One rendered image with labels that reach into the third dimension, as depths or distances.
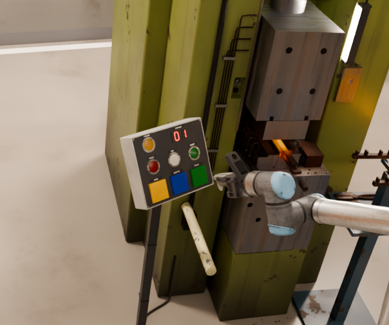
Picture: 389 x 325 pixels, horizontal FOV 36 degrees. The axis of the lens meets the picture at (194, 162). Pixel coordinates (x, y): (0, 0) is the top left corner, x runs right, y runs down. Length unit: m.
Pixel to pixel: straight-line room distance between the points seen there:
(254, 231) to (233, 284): 0.34
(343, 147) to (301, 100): 0.52
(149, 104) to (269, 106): 0.75
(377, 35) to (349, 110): 0.37
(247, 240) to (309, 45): 0.96
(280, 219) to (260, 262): 0.94
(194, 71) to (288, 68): 0.38
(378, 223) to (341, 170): 1.17
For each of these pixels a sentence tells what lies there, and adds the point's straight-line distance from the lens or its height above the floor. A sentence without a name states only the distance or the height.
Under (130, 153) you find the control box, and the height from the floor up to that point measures 1.14.
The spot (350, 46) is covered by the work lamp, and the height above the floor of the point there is 1.46.
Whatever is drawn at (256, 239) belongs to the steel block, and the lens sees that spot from 2.88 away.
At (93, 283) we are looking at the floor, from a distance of 3.33.
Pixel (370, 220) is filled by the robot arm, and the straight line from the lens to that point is 1.96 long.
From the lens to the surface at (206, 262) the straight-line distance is 2.58.
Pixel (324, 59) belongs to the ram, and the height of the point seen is 1.45.
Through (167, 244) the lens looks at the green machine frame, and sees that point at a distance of 3.02.
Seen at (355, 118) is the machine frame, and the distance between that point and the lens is 2.94.
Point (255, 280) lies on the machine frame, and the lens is 3.08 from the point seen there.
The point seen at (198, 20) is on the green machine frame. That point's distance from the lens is 2.42.
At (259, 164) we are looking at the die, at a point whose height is 0.94.
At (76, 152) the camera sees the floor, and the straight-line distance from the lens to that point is 4.30.
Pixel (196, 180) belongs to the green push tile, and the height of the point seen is 1.00.
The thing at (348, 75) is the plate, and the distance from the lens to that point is 2.77.
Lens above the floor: 2.38
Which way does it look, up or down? 33 degrees down
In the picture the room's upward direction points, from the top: 9 degrees clockwise
